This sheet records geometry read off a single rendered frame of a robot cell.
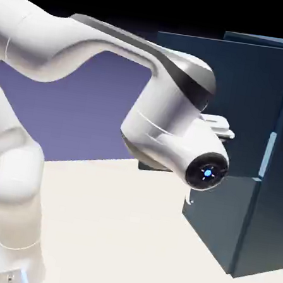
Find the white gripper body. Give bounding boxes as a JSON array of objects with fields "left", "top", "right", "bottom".
[{"left": 196, "top": 112, "right": 238, "bottom": 141}]

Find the large dark blue cabinet door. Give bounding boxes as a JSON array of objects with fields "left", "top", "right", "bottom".
[{"left": 136, "top": 29, "right": 283, "bottom": 191}]

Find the small dark blue cabinet door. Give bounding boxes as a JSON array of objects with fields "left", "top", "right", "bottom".
[{"left": 173, "top": 166, "right": 262, "bottom": 280}]

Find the dark blue cabinet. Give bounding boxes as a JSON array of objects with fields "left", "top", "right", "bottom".
[{"left": 123, "top": 19, "right": 283, "bottom": 283}]

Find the light blue door handle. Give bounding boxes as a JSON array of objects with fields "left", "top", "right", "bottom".
[{"left": 256, "top": 130, "right": 278, "bottom": 181}]

